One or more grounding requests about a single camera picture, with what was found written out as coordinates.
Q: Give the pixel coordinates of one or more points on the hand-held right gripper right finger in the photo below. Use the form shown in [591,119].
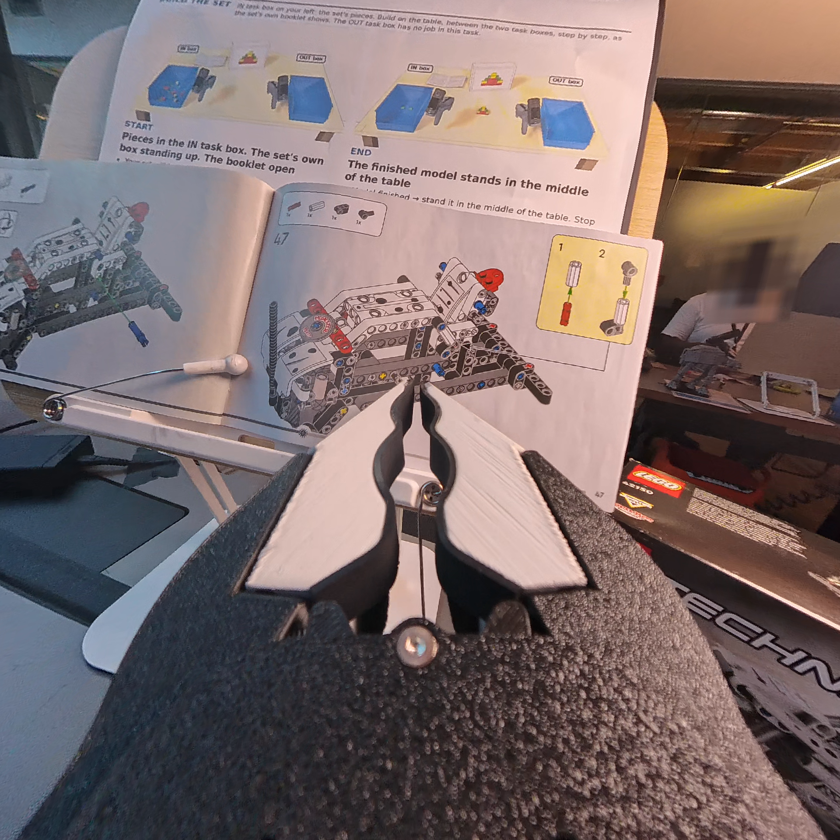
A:
[512,525]

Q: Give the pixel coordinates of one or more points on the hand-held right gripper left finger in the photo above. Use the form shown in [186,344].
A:
[328,525]

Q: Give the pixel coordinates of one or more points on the black desk pad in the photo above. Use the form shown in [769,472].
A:
[79,538]

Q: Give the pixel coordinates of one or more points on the printed task sheet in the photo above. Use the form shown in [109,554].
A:
[394,53]

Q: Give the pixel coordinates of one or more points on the toy truck set box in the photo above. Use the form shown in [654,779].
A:
[761,565]

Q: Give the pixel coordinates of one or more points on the open building instruction booklet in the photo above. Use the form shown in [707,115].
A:
[197,276]

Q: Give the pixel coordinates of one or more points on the background work table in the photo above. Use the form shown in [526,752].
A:
[788,427]

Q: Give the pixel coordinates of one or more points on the black power adapter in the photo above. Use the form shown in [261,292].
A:
[40,460]

